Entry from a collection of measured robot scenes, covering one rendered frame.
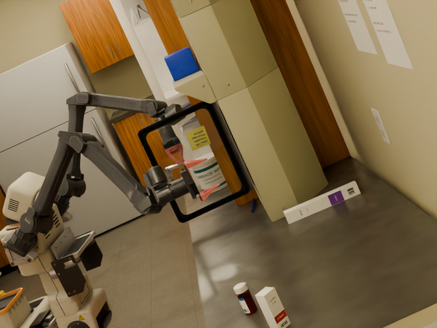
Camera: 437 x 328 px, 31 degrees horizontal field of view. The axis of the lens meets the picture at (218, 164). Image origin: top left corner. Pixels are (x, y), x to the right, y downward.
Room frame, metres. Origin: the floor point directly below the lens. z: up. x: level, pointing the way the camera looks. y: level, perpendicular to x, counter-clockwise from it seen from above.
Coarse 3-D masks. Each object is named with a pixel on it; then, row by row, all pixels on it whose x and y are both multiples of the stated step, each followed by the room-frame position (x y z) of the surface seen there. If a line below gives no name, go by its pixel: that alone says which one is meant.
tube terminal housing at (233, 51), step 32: (224, 0) 2.73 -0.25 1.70; (192, 32) 2.68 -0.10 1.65; (224, 32) 2.68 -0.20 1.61; (256, 32) 2.79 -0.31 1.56; (224, 64) 2.68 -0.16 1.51; (256, 64) 2.74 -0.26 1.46; (224, 96) 2.68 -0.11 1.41; (256, 96) 2.70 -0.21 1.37; (288, 96) 2.81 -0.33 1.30; (256, 128) 2.68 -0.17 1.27; (288, 128) 2.76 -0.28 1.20; (256, 160) 2.68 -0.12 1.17; (288, 160) 2.71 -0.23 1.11; (256, 192) 2.99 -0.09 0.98; (288, 192) 2.68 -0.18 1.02
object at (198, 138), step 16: (208, 112) 2.99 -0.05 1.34; (160, 128) 2.99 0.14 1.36; (176, 128) 2.99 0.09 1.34; (192, 128) 2.99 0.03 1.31; (208, 128) 2.99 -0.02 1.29; (160, 144) 2.99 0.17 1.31; (176, 144) 2.99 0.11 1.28; (192, 144) 2.99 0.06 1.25; (208, 144) 2.99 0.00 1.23; (160, 160) 2.99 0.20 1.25; (176, 160) 2.99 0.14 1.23; (208, 160) 2.99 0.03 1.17; (224, 160) 2.99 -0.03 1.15; (176, 176) 2.99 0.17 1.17; (192, 176) 2.99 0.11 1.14; (208, 176) 2.99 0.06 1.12; (224, 176) 2.99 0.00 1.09; (224, 192) 2.99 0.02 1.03; (192, 208) 2.99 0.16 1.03
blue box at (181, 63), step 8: (184, 48) 2.93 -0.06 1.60; (168, 56) 2.90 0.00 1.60; (176, 56) 2.88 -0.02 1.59; (184, 56) 2.88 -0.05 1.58; (192, 56) 2.88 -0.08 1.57; (168, 64) 2.88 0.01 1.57; (176, 64) 2.88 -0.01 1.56; (184, 64) 2.88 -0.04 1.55; (192, 64) 2.88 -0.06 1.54; (176, 72) 2.88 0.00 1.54; (184, 72) 2.88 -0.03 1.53; (192, 72) 2.88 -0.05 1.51; (176, 80) 2.88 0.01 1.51
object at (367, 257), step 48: (384, 192) 2.47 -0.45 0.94; (192, 240) 2.89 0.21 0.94; (240, 240) 2.64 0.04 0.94; (288, 240) 2.43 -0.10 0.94; (336, 240) 2.25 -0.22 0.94; (384, 240) 2.10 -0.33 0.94; (432, 240) 1.96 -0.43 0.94; (288, 288) 2.07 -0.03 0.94; (336, 288) 1.93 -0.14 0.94; (384, 288) 1.81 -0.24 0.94; (432, 288) 1.71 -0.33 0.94
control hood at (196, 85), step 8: (200, 72) 2.79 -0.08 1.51; (184, 80) 2.78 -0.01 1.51; (192, 80) 2.68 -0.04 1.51; (200, 80) 2.68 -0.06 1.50; (176, 88) 2.68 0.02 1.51; (184, 88) 2.68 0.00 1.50; (192, 88) 2.68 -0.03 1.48; (200, 88) 2.68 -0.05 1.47; (208, 88) 2.68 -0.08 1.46; (192, 96) 2.68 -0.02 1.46; (200, 96) 2.68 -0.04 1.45; (208, 96) 2.68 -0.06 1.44
